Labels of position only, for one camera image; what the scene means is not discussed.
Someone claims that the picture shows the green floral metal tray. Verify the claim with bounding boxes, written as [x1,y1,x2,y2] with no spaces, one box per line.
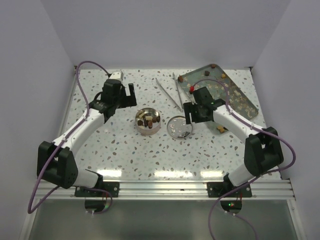
[177,63,259,136]

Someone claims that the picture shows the dark chocolate tray left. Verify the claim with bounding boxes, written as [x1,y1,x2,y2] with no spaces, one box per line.
[178,76,184,83]

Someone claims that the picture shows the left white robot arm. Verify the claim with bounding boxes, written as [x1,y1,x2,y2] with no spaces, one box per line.
[37,79,137,197]

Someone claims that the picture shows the round silver tin lid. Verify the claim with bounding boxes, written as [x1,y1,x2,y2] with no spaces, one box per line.
[167,115,193,139]

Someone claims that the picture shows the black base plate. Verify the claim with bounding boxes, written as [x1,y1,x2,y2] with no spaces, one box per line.
[74,181,120,198]
[206,181,253,198]

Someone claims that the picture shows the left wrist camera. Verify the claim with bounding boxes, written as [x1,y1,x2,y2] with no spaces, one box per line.
[109,70,124,82]

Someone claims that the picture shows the round silver tin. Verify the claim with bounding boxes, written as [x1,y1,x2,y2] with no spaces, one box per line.
[135,107,162,136]

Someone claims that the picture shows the chocolates at tray corner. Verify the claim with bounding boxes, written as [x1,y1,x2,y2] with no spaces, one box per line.
[217,125,228,133]

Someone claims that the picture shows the red cable connector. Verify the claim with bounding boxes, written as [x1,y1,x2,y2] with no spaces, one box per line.
[189,86,195,94]

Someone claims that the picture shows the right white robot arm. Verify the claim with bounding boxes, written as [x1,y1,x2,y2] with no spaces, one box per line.
[183,86,284,197]

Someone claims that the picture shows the aluminium rail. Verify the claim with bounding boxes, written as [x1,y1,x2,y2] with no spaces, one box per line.
[32,180,295,200]

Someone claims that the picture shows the metal tongs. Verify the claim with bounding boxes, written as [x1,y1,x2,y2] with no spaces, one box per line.
[155,76,183,113]

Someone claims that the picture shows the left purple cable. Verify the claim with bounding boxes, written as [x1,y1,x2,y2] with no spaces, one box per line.
[27,60,112,215]

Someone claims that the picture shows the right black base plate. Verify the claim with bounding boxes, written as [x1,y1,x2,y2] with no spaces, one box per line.
[206,181,253,198]

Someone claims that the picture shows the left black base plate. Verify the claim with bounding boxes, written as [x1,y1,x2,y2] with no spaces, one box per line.
[74,181,120,198]

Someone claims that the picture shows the white chocolate bar piece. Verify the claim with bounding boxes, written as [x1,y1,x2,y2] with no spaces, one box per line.
[145,116,153,121]

